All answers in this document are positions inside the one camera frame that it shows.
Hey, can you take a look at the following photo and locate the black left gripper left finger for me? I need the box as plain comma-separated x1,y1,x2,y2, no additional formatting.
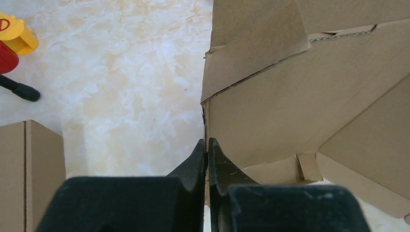
37,140,206,232

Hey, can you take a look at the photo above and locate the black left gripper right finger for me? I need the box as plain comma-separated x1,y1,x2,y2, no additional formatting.
208,138,370,232

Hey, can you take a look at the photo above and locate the orange round toy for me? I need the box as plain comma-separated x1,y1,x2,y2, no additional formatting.
0,13,39,56

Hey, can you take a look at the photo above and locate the cardboard box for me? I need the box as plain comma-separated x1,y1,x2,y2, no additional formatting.
0,120,66,232
201,0,410,218

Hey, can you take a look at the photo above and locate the folded closed cardboard box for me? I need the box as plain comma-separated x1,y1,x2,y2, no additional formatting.
0,120,66,232

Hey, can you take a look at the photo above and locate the red round toy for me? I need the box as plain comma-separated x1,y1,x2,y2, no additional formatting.
0,42,19,74

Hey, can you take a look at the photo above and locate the black camera tripod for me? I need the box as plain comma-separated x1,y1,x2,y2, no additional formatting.
0,74,41,102

